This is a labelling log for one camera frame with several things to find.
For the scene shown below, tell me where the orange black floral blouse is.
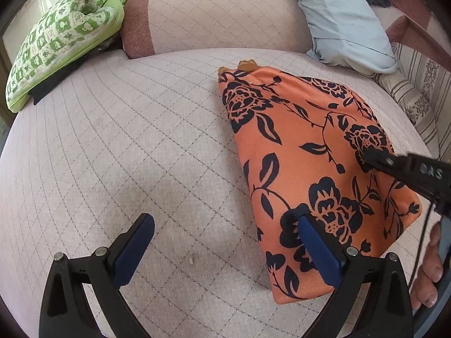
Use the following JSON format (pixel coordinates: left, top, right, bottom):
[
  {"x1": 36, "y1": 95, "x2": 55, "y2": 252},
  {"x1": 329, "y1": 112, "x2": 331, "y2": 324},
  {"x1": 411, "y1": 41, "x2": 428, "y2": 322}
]
[{"x1": 218, "y1": 61, "x2": 421, "y2": 304}]

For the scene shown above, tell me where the person right hand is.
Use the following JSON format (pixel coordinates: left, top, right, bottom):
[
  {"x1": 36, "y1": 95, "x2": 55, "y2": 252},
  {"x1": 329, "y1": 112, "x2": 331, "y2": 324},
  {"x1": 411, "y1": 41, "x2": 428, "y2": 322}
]
[{"x1": 410, "y1": 222, "x2": 443, "y2": 310}]

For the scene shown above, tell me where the striped floral cushion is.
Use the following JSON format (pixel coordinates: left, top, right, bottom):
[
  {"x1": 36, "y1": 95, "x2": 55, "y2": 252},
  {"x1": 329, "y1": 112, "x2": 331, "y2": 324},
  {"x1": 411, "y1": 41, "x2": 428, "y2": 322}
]
[{"x1": 375, "y1": 43, "x2": 451, "y2": 162}]

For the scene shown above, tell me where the light blue pillow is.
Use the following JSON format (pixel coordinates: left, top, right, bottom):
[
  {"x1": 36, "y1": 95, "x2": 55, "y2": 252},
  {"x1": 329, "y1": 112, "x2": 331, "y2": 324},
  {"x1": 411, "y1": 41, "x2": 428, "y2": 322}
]
[{"x1": 297, "y1": 0, "x2": 397, "y2": 76}]

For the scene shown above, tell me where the black cloth under pillow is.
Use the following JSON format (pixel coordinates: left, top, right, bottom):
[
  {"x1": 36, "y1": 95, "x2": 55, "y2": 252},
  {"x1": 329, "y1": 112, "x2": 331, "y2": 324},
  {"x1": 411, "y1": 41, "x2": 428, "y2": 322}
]
[{"x1": 28, "y1": 33, "x2": 121, "y2": 105}]

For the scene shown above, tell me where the pink maroon bolster pillow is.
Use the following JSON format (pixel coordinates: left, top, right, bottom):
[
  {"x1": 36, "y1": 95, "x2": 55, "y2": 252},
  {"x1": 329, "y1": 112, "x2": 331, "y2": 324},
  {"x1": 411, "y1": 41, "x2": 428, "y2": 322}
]
[{"x1": 121, "y1": 0, "x2": 312, "y2": 59}]

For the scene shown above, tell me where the green white patterned pillow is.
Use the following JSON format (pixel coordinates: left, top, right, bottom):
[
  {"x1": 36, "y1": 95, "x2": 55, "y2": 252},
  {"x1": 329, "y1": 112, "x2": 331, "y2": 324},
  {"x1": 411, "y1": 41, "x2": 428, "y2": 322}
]
[{"x1": 5, "y1": 0, "x2": 142, "y2": 114}]

